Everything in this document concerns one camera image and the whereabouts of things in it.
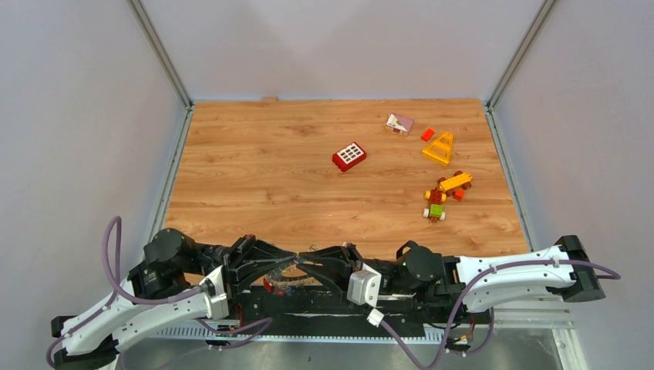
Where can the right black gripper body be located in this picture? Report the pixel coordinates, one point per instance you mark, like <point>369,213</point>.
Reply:
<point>392,287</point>

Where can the small red toy brick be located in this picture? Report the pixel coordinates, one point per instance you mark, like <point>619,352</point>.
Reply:
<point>428,133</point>

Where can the red green toy vehicle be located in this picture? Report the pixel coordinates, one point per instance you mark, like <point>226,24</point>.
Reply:
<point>433,210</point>

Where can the yellow orange toy car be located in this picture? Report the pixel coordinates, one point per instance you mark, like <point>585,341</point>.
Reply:
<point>459,181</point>

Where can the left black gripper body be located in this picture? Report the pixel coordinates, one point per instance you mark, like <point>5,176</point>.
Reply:
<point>232,258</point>

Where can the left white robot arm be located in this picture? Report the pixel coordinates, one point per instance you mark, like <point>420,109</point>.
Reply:
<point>178,280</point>

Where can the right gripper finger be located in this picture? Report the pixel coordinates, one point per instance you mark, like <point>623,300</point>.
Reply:
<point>336,279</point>
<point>330,257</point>

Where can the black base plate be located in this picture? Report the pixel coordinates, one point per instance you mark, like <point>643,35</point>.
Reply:
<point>313,311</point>

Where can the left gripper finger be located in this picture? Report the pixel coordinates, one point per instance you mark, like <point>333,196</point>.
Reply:
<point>263,253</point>
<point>253,275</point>

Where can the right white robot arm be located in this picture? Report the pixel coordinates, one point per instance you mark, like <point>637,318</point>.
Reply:
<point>437,281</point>

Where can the large grey toothed keyring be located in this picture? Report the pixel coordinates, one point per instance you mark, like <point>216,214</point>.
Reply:
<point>288,279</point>

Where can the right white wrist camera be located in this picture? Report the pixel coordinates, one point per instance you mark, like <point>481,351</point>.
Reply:
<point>363,289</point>

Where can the red window toy brick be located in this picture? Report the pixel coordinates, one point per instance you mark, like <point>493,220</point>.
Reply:
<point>349,156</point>

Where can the pink roof toy house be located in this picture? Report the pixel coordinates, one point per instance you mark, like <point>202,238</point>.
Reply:
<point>399,124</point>

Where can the yellow triangular toy frame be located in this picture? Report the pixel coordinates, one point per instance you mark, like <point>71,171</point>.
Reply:
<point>440,150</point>

